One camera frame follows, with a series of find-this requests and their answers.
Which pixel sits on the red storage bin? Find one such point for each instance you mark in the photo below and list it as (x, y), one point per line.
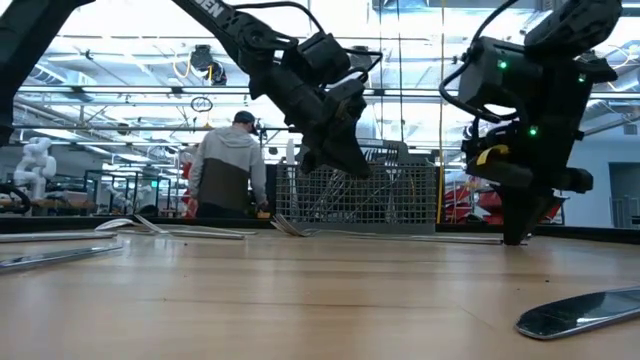
(457, 210)
(186, 172)
(490, 205)

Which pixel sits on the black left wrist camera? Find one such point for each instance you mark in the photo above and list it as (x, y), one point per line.
(347, 100)

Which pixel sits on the person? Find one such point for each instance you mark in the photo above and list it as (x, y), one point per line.
(227, 170)

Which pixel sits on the silver fork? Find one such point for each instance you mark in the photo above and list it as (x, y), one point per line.
(287, 227)
(150, 225)

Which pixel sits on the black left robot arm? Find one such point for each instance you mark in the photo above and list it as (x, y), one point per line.
(240, 30)

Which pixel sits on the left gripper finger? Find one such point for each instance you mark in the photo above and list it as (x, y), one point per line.
(311, 157)
(347, 150)

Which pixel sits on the silver spoon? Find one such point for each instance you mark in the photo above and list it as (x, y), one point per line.
(117, 223)

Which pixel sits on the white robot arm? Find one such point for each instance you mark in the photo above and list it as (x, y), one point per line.
(35, 165)

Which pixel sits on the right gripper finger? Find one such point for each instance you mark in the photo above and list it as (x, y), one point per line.
(537, 210)
(514, 215)

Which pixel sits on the grey mesh cutlery basket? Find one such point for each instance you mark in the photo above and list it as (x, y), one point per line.
(400, 210)

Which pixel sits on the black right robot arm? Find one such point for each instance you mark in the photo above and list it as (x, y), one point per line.
(560, 100)

